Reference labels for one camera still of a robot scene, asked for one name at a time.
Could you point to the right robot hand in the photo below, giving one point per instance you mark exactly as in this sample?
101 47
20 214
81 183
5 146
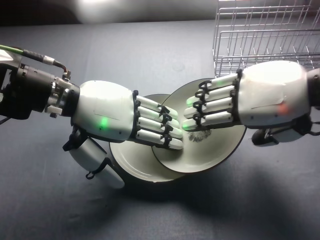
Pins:
270 95

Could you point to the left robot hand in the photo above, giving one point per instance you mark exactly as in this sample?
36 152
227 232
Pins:
105 107

